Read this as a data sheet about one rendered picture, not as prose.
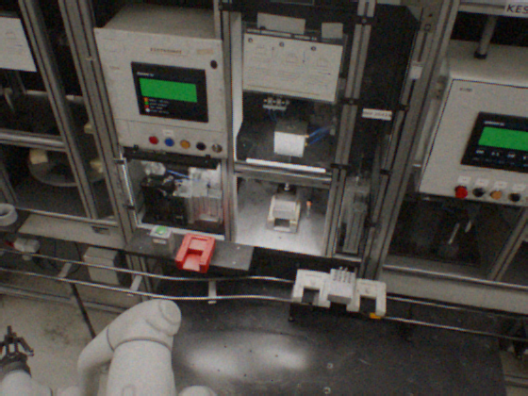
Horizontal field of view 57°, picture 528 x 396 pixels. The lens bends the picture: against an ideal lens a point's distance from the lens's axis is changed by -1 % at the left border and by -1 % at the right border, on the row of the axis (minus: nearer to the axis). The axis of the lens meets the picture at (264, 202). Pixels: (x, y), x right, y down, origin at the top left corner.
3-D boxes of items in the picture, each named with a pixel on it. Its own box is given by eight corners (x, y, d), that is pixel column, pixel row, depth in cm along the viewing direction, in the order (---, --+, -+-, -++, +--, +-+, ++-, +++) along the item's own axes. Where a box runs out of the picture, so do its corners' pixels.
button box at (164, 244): (153, 254, 206) (149, 235, 198) (159, 239, 212) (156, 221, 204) (171, 256, 206) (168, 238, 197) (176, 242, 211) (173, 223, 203)
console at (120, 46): (116, 149, 183) (89, 32, 152) (143, 108, 204) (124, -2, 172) (224, 164, 178) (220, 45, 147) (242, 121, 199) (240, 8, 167)
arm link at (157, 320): (107, 308, 124) (97, 356, 114) (155, 278, 117) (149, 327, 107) (145, 328, 131) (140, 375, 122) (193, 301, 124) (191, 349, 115)
